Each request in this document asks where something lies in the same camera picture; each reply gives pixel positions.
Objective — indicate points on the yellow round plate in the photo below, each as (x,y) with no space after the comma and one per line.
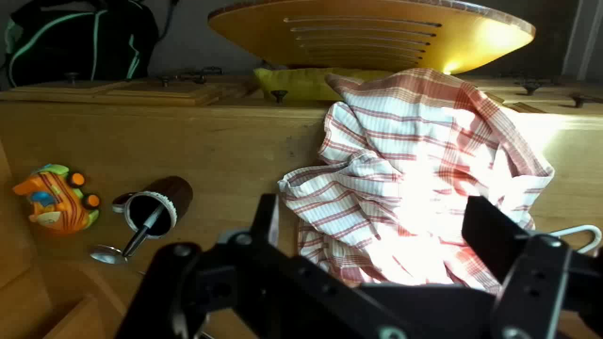
(378,31)

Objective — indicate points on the red white checked cloth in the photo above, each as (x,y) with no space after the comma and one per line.
(408,182)

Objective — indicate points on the black backpack with green trim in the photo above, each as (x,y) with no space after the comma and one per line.
(76,39)

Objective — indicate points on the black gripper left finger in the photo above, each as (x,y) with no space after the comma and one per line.
(208,284)

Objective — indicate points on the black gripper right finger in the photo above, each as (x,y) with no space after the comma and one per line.
(502,237)

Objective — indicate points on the brown cup with white rim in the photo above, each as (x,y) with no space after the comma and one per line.
(165,201)

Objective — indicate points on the orange green plastic toy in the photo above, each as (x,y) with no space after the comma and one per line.
(57,201)

